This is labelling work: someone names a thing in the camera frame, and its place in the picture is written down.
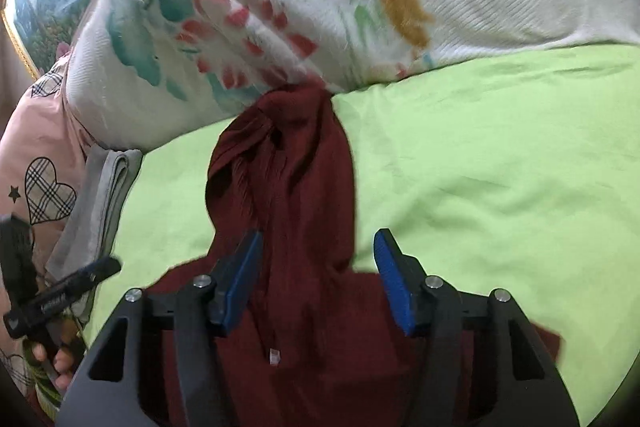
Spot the white floral quilt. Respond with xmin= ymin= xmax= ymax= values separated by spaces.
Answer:
xmin=65 ymin=0 xmax=640 ymax=152

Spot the pink heart print quilt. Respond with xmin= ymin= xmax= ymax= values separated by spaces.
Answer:
xmin=0 ymin=47 xmax=96 ymax=408

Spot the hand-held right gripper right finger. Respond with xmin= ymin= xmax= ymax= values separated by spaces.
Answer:
xmin=374 ymin=228 xmax=581 ymax=427

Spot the light green bed sheet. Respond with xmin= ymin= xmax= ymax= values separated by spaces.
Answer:
xmin=82 ymin=42 xmax=640 ymax=427

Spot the folded grey cloth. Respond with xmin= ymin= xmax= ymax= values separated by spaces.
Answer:
xmin=45 ymin=147 xmax=146 ymax=333

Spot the person's left hand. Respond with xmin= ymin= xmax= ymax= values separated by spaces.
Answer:
xmin=22 ymin=338 xmax=83 ymax=394

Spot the dark red knit sweater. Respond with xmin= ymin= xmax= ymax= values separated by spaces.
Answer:
xmin=145 ymin=84 xmax=563 ymax=427

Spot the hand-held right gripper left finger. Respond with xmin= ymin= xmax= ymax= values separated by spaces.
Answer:
xmin=57 ymin=231 xmax=264 ymax=427

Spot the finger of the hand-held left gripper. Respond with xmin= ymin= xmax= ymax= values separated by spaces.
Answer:
xmin=47 ymin=256 xmax=123 ymax=303

